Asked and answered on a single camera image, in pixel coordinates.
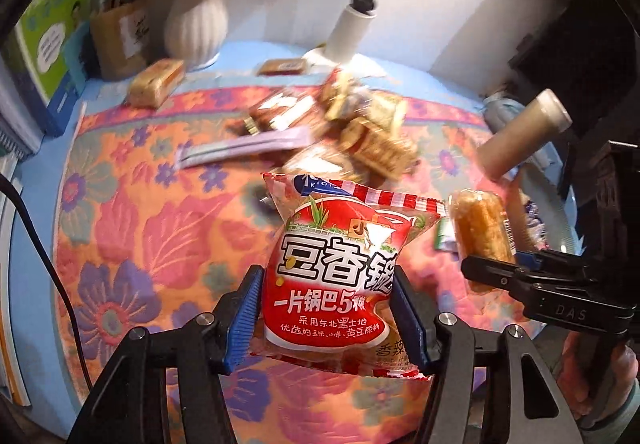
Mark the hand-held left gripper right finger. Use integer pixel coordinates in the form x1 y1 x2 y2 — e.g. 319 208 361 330
390 271 586 444

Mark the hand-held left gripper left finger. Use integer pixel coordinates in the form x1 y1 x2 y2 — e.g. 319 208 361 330
70 265 266 444

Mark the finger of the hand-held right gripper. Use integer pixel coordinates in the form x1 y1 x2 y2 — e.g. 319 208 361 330
460 256 538 297
515 250 593 277

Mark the green-edged clear snack packet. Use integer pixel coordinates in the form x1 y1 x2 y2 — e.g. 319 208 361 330
435 189 517 295

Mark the red snack packet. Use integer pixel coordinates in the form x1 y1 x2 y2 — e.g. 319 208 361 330
262 172 447 381

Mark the person's right forearm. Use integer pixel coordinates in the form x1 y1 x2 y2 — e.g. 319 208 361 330
582 389 640 444

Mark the pile of wrapped snacks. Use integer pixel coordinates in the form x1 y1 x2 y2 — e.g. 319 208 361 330
245 68 421 185

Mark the person's right hand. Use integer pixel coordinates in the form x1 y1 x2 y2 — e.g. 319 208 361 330
556 334 640 425

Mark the blue white snack packet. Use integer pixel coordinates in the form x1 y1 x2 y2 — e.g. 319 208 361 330
507 169 550 252

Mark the beige thermos bottle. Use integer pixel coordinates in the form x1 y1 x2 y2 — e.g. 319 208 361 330
476 88 573 181

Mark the floral table cloth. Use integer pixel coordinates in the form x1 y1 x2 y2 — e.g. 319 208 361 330
52 86 566 444

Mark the pale purple sachet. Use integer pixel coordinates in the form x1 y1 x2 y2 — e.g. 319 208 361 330
177 126 311 169

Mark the black monitor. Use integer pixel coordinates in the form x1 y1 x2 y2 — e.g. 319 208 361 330
510 0 640 145

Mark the stack of white books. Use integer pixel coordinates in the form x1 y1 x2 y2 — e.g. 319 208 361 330
0 48 46 407

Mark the brown bread packet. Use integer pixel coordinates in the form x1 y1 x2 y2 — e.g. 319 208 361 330
125 58 186 108

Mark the small brown packet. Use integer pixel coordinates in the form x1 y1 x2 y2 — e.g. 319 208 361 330
257 58 308 76

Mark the white ribbed vase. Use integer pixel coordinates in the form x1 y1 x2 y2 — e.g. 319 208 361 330
164 0 228 69

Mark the brown paper bag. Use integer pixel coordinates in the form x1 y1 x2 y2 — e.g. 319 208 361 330
89 0 151 80

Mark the green book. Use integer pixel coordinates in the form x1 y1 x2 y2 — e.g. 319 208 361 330
15 0 93 102

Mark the black cable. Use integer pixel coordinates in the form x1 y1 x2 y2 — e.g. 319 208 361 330
0 174 93 390

